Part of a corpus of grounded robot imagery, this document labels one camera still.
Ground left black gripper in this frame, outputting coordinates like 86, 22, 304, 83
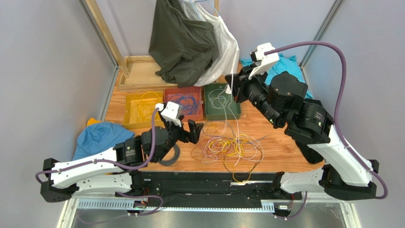
154, 115, 204, 163

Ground white cable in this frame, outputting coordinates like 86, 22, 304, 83
208, 88, 231, 110
218, 72, 241, 168

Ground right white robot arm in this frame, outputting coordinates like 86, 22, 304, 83
225, 66, 379, 201

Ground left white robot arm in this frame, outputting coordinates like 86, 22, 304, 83
40, 114, 204, 203

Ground white hanging shirt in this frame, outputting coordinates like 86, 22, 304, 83
182, 0, 240, 86

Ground green plastic bin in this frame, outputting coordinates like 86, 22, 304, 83
203, 83, 241, 120

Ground red plastic bin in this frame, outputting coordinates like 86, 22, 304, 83
164, 86, 203, 122

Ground dark green hanging garment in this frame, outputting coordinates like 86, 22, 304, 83
148, 0, 219, 87

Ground yellow plastic bin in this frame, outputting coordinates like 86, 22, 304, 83
122, 90, 164, 130

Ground turquoise cloth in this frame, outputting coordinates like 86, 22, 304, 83
239, 54, 313, 99

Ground blue bucket hat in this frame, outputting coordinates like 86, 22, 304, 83
72, 122, 135, 161

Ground yellow cloth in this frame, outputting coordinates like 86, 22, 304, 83
87, 118, 102, 127

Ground black cloth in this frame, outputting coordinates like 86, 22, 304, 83
295, 141, 324, 164

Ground blue cables in bin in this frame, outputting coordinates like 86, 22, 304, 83
174, 93, 200, 117

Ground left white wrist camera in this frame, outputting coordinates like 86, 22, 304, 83
155, 101, 183, 127

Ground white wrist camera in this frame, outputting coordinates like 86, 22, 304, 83
248, 42, 280, 80
155, 101, 183, 127

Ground tangled pile of cables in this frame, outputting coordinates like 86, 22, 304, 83
190, 118, 268, 183

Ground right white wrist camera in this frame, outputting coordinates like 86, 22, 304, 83
248, 42, 280, 80

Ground grey coiled cable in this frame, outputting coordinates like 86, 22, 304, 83
158, 143, 181, 167

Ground yellow cables in bin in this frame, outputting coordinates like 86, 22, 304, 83
129, 91, 164, 124

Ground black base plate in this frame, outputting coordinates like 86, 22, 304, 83
127, 171, 302, 208

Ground wooden tray frame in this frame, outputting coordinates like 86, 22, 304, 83
116, 56, 177, 91

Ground slotted metal rail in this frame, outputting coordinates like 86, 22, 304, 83
77, 199, 275, 213

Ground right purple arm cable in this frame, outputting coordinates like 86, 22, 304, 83
264, 41, 388, 220

